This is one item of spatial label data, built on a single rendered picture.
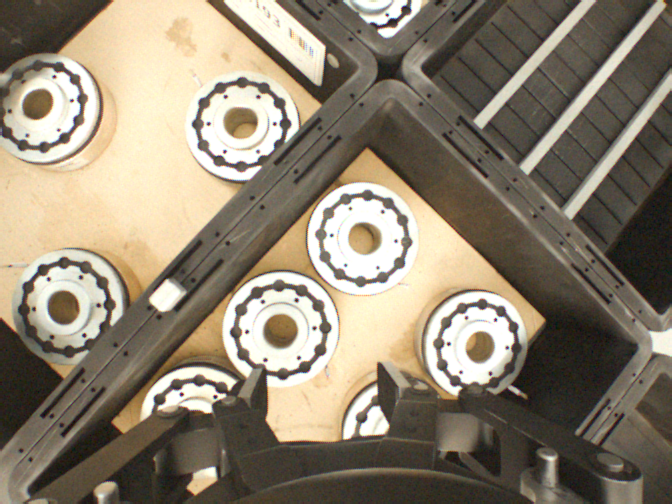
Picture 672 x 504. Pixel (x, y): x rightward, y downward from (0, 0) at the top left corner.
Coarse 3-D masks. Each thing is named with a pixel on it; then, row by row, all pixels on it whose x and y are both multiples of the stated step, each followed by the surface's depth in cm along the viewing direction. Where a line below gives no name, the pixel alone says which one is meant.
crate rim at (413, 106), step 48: (384, 96) 23; (336, 144) 22; (288, 192) 22; (240, 240) 22; (192, 288) 21; (144, 336) 21; (96, 384) 21; (624, 384) 24; (48, 432) 20; (576, 432) 23
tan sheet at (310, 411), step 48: (288, 240) 32; (432, 240) 33; (432, 288) 33; (480, 288) 33; (192, 336) 31; (288, 336) 32; (384, 336) 32; (528, 336) 34; (336, 384) 32; (432, 384) 33; (288, 432) 31; (336, 432) 32; (192, 480) 30
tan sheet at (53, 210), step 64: (128, 0) 31; (192, 0) 32; (128, 64) 31; (192, 64) 32; (256, 64) 32; (128, 128) 31; (0, 192) 30; (64, 192) 30; (128, 192) 31; (192, 192) 31; (0, 256) 30; (128, 256) 31
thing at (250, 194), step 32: (288, 0) 22; (320, 32) 23; (352, 64) 23; (352, 96) 24; (320, 128) 24; (288, 160) 22; (256, 192) 22; (224, 224) 22; (192, 256) 21; (128, 320) 21; (96, 352) 21; (64, 384) 20; (32, 416) 20; (32, 448) 20
